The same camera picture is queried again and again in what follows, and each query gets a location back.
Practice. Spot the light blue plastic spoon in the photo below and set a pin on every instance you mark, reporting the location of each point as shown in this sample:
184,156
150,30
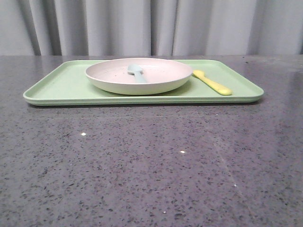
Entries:
136,70

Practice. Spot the beige round plastic plate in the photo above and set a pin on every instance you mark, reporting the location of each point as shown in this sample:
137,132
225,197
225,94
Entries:
161,76

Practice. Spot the light green plastic tray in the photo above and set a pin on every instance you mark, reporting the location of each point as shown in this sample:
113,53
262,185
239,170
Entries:
69,85

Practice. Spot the grey pleated curtain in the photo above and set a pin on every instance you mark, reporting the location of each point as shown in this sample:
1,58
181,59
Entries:
151,27

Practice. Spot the yellow plastic fork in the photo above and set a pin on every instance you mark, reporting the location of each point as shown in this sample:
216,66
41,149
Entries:
220,89

